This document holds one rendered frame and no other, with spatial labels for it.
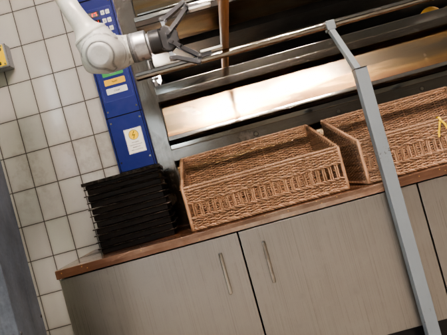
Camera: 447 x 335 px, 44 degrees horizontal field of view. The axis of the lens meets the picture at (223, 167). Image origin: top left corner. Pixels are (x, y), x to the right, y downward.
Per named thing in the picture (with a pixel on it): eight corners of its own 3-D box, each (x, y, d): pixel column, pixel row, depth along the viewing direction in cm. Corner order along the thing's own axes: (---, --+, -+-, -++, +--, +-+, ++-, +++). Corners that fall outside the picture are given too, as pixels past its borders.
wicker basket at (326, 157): (195, 222, 231) (178, 158, 232) (324, 187, 232) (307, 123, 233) (189, 233, 183) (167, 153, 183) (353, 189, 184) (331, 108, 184)
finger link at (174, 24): (169, 38, 173) (166, 36, 173) (189, 8, 173) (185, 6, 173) (168, 35, 169) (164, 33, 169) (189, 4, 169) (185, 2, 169)
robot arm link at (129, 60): (138, 65, 177) (134, 66, 164) (91, 78, 177) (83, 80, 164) (128, 31, 175) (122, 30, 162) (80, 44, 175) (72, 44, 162)
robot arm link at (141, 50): (138, 65, 175) (155, 60, 175) (132, 59, 166) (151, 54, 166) (130, 38, 175) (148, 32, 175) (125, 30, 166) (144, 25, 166)
